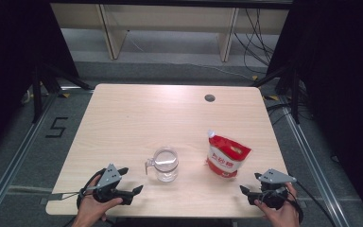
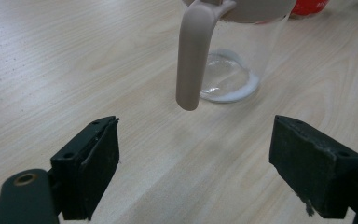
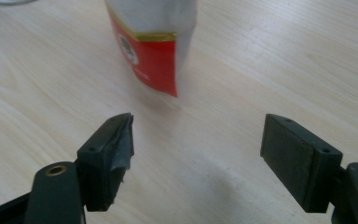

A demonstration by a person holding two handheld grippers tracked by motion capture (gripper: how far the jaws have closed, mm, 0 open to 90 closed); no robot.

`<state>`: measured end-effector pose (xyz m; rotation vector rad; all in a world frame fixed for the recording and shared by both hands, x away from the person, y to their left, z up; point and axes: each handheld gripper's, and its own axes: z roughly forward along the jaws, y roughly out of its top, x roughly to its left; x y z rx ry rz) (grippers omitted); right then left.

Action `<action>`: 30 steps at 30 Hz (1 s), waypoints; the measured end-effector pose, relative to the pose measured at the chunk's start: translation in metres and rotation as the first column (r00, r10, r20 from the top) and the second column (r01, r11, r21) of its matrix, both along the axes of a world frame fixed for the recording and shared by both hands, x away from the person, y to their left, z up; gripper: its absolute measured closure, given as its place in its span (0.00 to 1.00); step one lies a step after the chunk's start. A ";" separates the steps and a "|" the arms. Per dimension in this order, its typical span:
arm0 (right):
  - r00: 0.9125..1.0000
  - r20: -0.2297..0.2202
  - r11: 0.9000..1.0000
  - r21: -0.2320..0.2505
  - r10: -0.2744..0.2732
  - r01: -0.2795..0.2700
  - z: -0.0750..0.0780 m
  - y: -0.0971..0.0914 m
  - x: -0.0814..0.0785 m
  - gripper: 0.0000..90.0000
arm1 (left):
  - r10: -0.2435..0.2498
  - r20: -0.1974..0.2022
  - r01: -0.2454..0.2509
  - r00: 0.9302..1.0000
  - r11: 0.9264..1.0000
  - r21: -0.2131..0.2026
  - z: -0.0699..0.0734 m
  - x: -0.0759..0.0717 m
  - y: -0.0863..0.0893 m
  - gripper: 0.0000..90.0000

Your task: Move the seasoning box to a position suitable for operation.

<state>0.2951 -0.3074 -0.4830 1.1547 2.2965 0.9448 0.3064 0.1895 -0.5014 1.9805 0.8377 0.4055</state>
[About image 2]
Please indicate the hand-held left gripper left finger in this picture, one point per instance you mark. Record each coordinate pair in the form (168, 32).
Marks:
(84, 168)

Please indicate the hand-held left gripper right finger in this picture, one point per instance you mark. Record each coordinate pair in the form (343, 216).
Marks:
(310, 168)

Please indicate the clear jar with beige lid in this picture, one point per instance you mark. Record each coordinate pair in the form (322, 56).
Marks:
(192, 62)

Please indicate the white bag with red print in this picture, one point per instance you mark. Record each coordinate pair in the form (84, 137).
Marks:
(309, 6)

